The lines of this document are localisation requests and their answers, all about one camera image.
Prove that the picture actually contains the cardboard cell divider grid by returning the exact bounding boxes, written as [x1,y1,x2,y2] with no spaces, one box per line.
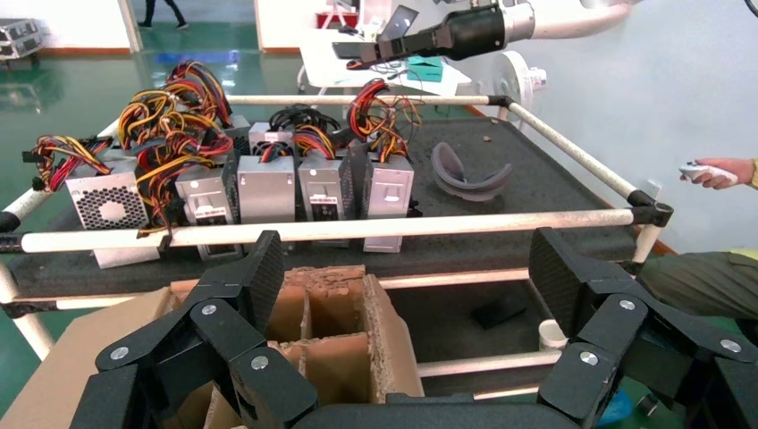
[266,283,375,407]

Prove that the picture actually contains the teal box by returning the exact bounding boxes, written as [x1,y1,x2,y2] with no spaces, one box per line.
[406,55,445,83]

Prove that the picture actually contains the white handheld controller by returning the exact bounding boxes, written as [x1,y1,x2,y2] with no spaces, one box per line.
[678,162,740,186]

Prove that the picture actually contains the black cart mat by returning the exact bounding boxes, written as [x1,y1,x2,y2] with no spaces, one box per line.
[5,115,641,298]

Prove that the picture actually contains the white pipe cart frame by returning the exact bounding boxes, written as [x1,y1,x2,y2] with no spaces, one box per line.
[0,93,677,404]

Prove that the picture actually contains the silver computer power supply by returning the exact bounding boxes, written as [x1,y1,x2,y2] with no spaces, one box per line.
[236,141,298,227]
[292,124,358,250]
[349,141,417,255]

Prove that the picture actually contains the power supply with black cables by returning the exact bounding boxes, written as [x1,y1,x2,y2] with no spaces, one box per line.
[248,103,345,158]

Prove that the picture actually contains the silver power supply dark side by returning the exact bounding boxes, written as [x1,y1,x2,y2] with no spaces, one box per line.
[136,150,241,263]

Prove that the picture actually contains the white table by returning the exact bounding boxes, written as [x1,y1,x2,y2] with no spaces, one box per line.
[298,26,475,96]

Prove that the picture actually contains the grey curved plastic part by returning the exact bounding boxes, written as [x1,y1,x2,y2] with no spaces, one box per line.
[431,140,515,204]

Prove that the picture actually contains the black aluminium flight case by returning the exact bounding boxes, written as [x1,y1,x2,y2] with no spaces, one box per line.
[0,17,44,62]

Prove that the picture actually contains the power supply with yellow wires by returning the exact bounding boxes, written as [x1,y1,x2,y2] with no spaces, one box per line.
[117,88,185,152]

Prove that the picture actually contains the olive trouser leg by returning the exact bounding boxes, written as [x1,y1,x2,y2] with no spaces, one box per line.
[638,248,758,324]

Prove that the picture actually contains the black laptop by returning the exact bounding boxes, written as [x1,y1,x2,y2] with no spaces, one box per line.
[331,39,375,61]

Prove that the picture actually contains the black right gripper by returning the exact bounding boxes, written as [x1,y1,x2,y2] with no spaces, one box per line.
[346,4,506,71]

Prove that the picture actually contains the black flat pad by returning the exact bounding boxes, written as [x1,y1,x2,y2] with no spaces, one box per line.
[472,294,529,331]

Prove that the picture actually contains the red box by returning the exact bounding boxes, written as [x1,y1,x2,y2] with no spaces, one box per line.
[316,12,357,29]

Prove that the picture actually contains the blue plastic item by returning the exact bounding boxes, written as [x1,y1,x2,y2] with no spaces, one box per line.
[594,389,635,429]

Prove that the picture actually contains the blue floor mat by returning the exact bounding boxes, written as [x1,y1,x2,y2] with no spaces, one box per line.
[155,49,242,65]

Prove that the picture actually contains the person's hand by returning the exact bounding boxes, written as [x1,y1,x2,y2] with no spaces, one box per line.
[693,156,757,191]

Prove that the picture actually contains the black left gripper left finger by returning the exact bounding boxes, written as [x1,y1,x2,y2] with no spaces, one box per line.
[70,229,321,429]

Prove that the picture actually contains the black lower cart shelf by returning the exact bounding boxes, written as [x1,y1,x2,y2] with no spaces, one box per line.
[384,278,564,398]

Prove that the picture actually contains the walking person's legs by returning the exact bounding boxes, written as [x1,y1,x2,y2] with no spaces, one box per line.
[138,0,190,30]

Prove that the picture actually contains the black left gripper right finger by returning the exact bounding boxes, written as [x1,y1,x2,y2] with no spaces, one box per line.
[528,227,758,429]

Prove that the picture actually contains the brown cardboard box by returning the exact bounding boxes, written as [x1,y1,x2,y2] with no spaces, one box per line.
[0,265,425,429]

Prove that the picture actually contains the white round device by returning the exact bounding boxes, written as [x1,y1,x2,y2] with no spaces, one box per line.
[490,50,547,129]

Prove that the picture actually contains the white pillar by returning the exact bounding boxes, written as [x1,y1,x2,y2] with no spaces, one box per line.
[116,0,145,55]

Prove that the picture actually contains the perforated silver power supply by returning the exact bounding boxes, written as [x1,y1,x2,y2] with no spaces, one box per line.
[22,134,162,271]

